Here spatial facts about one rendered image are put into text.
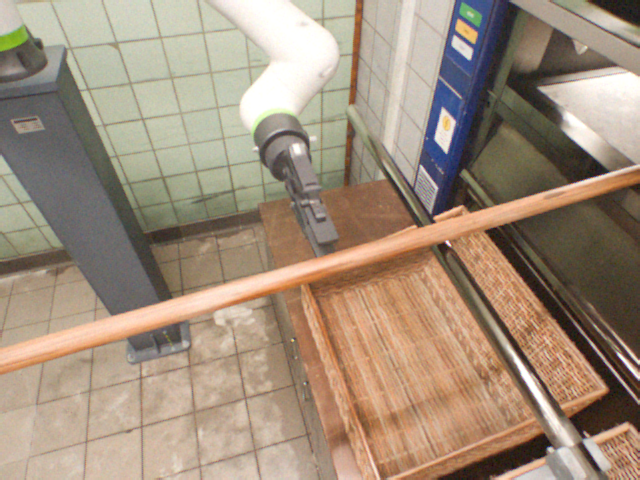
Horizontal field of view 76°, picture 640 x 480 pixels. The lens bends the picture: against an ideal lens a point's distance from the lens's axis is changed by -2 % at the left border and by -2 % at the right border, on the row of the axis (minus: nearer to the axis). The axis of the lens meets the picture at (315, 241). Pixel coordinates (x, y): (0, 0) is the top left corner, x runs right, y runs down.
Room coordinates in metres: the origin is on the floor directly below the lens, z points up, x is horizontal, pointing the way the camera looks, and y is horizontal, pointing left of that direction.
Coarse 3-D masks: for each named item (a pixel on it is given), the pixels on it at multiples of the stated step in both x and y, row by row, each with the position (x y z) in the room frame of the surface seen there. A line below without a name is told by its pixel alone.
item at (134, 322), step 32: (544, 192) 0.49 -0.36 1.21; (576, 192) 0.49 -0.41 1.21; (448, 224) 0.42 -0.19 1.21; (480, 224) 0.42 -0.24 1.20; (352, 256) 0.36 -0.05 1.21; (384, 256) 0.37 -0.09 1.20; (224, 288) 0.31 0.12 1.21; (256, 288) 0.31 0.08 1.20; (288, 288) 0.32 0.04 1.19; (128, 320) 0.26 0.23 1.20; (160, 320) 0.26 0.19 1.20; (0, 352) 0.22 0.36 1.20; (32, 352) 0.22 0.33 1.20; (64, 352) 0.22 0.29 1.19
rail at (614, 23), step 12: (552, 0) 0.66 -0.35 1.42; (564, 0) 0.64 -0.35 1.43; (576, 0) 0.62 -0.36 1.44; (588, 0) 0.61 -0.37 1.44; (576, 12) 0.61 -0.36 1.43; (588, 12) 0.60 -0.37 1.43; (600, 12) 0.58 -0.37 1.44; (612, 12) 0.57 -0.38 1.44; (600, 24) 0.57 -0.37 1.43; (612, 24) 0.56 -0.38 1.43; (624, 24) 0.54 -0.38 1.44; (636, 24) 0.53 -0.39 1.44; (624, 36) 0.53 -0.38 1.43; (636, 36) 0.52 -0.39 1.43
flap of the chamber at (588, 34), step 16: (512, 0) 0.74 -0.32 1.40; (528, 0) 0.70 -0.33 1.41; (544, 0) 0.68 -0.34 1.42; (592, 0) 0.77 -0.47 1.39; (544, 16) 0.66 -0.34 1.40; (560, 16) 0.63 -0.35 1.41; (576, 16) 0.61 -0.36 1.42; (576, 32) 0.59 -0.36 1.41; (592, 32) 0.57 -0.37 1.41; (608, 32) 0.56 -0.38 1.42; (592, 48) 0.56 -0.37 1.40; (608, 48) 0.54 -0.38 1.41; (624, 48) 0.52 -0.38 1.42; (624, 64) 0.51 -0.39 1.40
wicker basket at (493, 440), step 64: (320, 320) 0.54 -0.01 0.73; (384, 320) 0.63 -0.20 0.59; (448, 320) 0.63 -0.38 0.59; (512, 320) 0.52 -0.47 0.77; (384, 384) 0.44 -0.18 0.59; (448, 384) 0.44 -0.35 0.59; (512, 384) 0.41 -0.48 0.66; (576, 384) 0.35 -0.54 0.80; (384, 448) 0.28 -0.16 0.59; (448, 448) 0.28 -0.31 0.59; (512, 448) 0.28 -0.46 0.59
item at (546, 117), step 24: (504, 96) 0.88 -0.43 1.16; (528, 96) 0.83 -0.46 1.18; (528, 120) 0.79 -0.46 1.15; (552, 120) 0.74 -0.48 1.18; (576, 120) 0.74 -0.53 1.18; (552, 144) 0.71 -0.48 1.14; (576, 144) 0.66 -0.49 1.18; (600, 144) 0.66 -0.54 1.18; (600, 168) 0.59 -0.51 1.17; (624, 168) 0.58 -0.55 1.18; (624, 192) 0.53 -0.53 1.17
